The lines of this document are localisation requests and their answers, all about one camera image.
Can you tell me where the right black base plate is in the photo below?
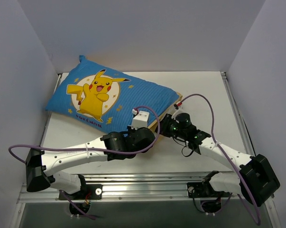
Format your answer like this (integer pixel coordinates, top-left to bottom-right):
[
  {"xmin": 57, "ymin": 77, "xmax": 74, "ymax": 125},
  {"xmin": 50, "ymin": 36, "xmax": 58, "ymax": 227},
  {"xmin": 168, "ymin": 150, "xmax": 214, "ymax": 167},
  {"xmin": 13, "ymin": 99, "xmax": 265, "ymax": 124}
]
[{"xmin": 187, "ymin": 181, "xmax": 219, "ymax": 199}]

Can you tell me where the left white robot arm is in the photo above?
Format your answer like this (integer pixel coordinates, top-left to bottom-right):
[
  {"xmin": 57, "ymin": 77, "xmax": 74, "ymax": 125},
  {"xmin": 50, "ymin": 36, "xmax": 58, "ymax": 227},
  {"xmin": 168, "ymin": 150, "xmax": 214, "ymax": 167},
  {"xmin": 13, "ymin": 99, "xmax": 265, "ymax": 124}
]
[{"xmin": 25, "ymin": 127, "xmax": 156, "ymax": 199}]

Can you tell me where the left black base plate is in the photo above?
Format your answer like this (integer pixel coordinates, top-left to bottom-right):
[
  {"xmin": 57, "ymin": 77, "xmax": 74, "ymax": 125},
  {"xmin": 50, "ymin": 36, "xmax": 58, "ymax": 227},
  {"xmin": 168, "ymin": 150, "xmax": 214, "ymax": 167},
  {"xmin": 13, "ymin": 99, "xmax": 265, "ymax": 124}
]
[{"xmin": 61, "ymin": 184, "xmax": 103, "ymax": 200}]

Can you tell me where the purple cable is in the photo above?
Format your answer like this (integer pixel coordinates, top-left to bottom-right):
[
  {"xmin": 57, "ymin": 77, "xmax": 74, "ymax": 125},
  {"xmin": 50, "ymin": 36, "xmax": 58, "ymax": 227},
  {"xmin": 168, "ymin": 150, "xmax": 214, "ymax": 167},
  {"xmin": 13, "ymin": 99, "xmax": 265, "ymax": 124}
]
[
  {"xmin": 8, "ymin": 105, "xmax": 161, "ymax": 164},
  {"xmin": 178, "ymin": 94, "xmax": 262, "ymax": 226}
]

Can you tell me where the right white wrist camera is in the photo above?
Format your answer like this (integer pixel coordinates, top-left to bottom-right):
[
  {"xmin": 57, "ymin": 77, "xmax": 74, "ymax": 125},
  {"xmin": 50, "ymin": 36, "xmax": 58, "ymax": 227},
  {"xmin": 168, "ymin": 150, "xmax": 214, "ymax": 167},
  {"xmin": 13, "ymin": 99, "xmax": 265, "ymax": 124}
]
[{"xmin": 172, "ymin": 102, "xmax": 183, "ymax": 118}]

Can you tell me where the aluminium frame rail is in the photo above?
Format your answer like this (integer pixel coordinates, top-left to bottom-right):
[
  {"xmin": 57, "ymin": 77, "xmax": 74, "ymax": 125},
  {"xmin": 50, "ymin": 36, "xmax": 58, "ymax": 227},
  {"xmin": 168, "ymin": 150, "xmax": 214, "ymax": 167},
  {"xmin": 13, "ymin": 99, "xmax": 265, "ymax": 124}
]
[{"xmin": 14, "ymin": 71, "xmax": 262, "ymax": 204}]

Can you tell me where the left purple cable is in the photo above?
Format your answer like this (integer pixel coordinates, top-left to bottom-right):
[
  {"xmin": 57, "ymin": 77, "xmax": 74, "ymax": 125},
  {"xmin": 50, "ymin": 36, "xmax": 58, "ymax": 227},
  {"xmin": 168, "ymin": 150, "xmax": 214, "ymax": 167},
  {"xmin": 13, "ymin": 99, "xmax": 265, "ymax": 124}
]
[{"xmin": 8, "ymin": 105, "xmax": 161, "ymax": 164}]

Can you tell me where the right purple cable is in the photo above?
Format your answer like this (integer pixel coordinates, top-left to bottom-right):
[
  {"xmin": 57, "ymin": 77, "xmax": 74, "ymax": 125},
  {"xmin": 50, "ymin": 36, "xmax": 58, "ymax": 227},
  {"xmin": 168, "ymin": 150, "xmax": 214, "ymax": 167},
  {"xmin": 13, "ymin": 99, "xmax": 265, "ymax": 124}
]
[{"xmin": 178, "ymin": 94, "xmax": 262, "ymax": 226}]

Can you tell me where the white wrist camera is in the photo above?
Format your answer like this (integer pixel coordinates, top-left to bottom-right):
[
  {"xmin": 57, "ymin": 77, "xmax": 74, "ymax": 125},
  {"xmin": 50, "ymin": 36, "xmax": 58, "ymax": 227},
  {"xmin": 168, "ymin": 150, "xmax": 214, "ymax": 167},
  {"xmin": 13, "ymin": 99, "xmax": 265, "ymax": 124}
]
[
  {"xmin": 172, "ymin": 102, "xmax": 183, "ymax": 118},
  {"xmin": 131, "ymin": 109, "xmax": 149, "ymax": 130}
]

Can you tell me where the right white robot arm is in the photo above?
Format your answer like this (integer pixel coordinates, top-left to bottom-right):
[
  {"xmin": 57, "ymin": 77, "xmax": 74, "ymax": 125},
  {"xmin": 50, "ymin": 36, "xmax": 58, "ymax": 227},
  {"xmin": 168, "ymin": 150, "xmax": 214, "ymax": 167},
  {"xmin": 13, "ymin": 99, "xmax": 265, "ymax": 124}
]
[{"xmin": 160, "ymin": 113, "xmax": 280, "ymax": 207}]

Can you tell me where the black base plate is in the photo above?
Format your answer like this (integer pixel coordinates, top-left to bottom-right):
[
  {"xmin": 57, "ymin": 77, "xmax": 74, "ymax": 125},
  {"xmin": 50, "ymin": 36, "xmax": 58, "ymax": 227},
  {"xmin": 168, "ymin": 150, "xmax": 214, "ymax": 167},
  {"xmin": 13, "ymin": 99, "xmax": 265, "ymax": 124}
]
[
  {"xmin": 61, "ymin": 184, "xmax": 103, "ymax": 200},
  {"xmin": 187, "ymin": 181, "xmax": 219, "ymax": 199}
]

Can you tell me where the blue Pikachu pillowcase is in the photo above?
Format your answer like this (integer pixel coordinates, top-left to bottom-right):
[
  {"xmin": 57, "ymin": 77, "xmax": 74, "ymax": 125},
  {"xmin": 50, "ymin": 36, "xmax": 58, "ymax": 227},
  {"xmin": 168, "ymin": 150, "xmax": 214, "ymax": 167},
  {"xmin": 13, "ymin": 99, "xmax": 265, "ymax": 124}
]
[{"xmin": 46, "ymin": 55, "xmax": 182, "ymax": 133}]

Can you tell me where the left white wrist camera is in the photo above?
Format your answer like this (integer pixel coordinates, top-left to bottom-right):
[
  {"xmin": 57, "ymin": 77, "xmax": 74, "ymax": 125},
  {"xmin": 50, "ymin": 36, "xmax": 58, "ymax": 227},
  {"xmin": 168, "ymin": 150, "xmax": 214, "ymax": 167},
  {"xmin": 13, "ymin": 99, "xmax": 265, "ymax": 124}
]
[{"xmin": 131, "ymin": 109, "xmax": 149, "ymax": 130}]

